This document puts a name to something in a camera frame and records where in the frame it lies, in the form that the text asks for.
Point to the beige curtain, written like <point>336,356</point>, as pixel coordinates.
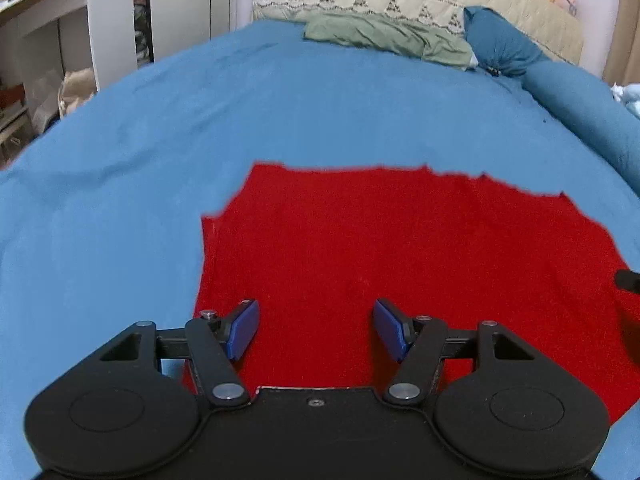
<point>625,35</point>

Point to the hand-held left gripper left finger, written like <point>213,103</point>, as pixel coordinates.
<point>242,330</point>

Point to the light blue blanket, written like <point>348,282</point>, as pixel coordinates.
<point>631,100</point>

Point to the blue pillow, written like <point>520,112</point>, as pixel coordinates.
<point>500,42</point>

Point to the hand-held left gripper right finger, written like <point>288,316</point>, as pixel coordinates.
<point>392,330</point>

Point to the long blue bolster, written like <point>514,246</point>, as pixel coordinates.
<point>585,105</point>

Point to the cream cloth bag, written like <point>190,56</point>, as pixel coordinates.
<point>77,90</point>

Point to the red knit sweater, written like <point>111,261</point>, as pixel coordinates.
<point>400,235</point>

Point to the green folded cloth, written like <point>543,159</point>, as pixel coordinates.
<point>385,35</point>

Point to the white wardrobe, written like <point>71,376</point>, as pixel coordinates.
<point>190,5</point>

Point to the white desk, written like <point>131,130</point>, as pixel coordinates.
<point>107,10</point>

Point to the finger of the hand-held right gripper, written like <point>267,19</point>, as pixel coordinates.
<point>629,280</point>

